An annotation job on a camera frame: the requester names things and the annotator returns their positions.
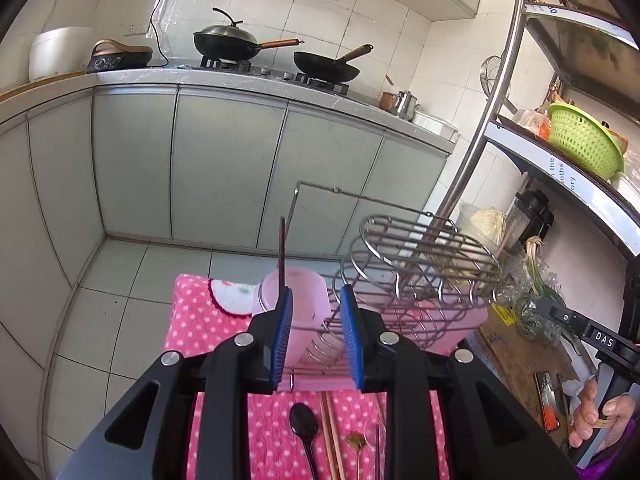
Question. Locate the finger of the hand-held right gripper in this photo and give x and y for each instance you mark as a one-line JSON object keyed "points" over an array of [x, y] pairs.
{"points": [[557, 314]]}

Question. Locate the brown wooden chopstick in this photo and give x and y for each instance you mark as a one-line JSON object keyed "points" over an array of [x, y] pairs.
{"points": [[327, 435], [336, 440]]}

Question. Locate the translucent pink cup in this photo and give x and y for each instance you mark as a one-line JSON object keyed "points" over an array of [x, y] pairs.
{"points": [[305, 300]]}

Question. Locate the dark flat packet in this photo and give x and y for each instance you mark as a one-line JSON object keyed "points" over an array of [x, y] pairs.
{"points": [[550, 405]]}

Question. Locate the black spoon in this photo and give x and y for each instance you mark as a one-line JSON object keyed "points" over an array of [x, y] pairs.
{"points": [[303, 422]]}

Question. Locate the metal mesh strainer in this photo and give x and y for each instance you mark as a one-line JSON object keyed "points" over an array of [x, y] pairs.
{"points": [[492, 75]]}

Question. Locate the green plastic basket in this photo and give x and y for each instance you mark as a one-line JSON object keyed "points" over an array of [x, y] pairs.
{"points": [[585, 140]]}

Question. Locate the white rice cooker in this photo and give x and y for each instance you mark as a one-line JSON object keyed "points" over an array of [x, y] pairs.
{"points": [[57, 52]]}

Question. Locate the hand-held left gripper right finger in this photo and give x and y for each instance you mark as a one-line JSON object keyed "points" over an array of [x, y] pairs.
{"points": [[351, 340]]}

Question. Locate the metal shelf rack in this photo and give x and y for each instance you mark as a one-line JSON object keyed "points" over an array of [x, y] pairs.
{"points": [[500, 67]]}

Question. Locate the black wok with lid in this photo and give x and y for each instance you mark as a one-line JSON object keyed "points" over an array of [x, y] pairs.
{"points": [[227, 45]]}

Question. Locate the gas stove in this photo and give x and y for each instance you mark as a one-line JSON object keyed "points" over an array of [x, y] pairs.
{"points": [[272, 72]]}

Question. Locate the person's right hand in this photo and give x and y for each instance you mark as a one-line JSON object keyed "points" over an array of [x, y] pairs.
{"points": [[585, 415]]}

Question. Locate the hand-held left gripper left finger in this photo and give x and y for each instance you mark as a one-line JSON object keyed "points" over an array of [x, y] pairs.
{"points": [[281, 340]]}

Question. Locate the white red-trimmed round patch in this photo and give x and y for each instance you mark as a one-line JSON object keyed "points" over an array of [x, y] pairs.
{"points": [[230, 295]]}

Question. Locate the grey kitchen counter cabinet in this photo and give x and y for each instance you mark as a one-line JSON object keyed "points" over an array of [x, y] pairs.
{"points": [[225, 160]]}

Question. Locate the orange packet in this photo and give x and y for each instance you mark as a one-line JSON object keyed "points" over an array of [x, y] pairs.
{"points": [[535, 125]]}

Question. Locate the white rectangular dish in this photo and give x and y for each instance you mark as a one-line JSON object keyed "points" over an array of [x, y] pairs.
{"points": [[434, 124]]}

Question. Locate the copper pot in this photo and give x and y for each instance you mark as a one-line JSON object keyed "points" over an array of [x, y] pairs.
{"points": [[386, 101]]}

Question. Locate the napa cabbage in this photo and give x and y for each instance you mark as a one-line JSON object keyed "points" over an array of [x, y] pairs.
{"points": [[487, 225]]}

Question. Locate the gold spoon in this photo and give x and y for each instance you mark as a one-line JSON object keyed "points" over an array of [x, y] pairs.
{"points": [[356, 441]]}

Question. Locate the stainless steel kettle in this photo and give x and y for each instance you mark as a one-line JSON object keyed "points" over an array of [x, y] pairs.
{"points": [[404, 105]]}

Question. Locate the pink polka-dot cloth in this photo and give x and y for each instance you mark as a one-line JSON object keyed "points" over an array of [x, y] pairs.
{"points": [[270, 440]]}

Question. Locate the clear plastic spoon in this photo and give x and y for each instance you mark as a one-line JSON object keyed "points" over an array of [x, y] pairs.
{"points": [[372, 435]]}

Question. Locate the green onions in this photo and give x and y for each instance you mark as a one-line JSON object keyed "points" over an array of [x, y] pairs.
{"points": [[537, 270]]}

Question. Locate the black blender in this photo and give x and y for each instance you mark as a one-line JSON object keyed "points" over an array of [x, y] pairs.
{"points": [[532, 212]]}

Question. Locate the dark chopstick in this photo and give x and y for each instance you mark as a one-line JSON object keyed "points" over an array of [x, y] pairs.
{"points": [[377, 455]]}

